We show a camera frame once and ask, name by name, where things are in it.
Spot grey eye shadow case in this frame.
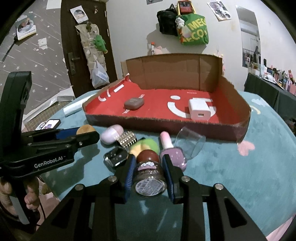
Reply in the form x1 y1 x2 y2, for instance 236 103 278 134
124 98 144 110

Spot green plush keychain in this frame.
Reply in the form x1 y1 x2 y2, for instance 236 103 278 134
129 138 159 157

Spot clear plastic cup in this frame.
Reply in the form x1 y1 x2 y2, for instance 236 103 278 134
174 126 206 161

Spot pink plush toy left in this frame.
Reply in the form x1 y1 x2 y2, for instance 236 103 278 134
152 46 169 55

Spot white plastic bag roll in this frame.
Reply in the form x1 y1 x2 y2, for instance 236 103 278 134
63 100 83 117

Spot purple nail polish pink cap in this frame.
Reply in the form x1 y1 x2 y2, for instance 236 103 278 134
159 131 187 171

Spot black bag on wall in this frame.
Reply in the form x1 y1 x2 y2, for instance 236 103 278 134
157 4 178 36

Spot dark cluttered side table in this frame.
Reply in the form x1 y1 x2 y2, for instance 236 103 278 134
244 71 296 120

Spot lilac earbuds case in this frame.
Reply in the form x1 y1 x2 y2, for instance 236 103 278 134
100 125 124 145

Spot green tote bag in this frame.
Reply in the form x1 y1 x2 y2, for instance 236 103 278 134
175 14 209 46

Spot person's left hand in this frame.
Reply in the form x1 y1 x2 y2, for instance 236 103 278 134
1 178 40 216

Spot red cardboard tray box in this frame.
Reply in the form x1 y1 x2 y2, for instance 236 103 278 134
83 53 251 142

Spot white charger adapter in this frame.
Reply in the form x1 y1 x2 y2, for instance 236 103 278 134
188 98 211 121

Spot teal table cloth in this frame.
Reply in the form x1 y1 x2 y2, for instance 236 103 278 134
39 90 296 241

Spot green plush on door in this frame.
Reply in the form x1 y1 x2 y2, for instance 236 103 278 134
93 35 108 54

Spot clear hanging plastic bag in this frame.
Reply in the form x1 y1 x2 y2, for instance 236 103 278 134
92 61 109 88

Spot smartphone with lit screen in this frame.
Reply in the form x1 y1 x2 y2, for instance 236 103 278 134
35 119 61 131

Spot black star nail polish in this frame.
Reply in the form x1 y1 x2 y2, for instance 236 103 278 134
103 147 128 169

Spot amber round sponge holder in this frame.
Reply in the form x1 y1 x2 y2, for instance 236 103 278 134
76 124 96 135

